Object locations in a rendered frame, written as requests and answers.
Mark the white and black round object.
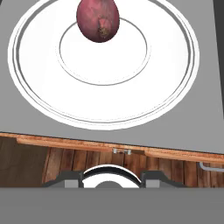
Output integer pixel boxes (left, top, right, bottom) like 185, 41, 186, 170
81, 164, 143, 189

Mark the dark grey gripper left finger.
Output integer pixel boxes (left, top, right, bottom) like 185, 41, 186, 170
41, 170, 85, 189

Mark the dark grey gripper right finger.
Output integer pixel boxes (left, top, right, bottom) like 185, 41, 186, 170
140, 170, 187, 189

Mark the grey bar cupboard handle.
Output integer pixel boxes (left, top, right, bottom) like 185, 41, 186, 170
199, 162, 224, 173

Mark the dark brown wooden cupboard panel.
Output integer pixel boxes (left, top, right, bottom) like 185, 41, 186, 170
0, 136, 50, 188

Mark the white round plate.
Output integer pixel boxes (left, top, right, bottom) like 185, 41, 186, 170
7, 0, 201, 131

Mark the red sweet potato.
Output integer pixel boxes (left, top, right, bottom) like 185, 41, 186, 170
75, 0, 121, 44

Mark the small silver cupboard handle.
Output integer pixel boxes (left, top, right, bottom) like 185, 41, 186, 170
112, 147, 132, 155

